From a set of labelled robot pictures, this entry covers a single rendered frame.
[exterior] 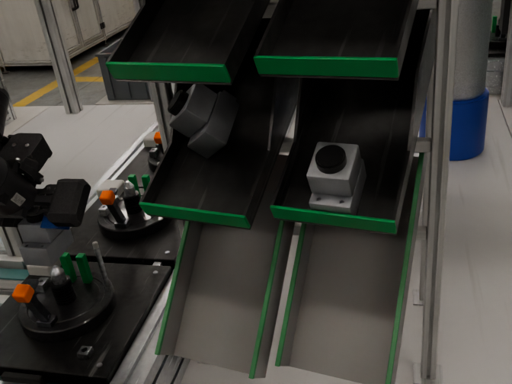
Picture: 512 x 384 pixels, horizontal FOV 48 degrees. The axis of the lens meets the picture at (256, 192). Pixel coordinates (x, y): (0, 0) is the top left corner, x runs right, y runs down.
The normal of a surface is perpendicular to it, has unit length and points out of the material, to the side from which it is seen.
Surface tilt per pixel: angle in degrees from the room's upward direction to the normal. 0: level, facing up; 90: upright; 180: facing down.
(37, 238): 90
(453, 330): 0
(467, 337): 0
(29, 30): 90
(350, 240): 45
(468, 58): 90
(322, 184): 115
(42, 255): 90
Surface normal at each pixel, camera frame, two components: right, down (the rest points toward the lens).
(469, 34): 0.02, 0.48
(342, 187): -0.31, 0.80
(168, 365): 0.97, 0.02
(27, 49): -0.29, 0.50
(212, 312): -0.35, -0.27
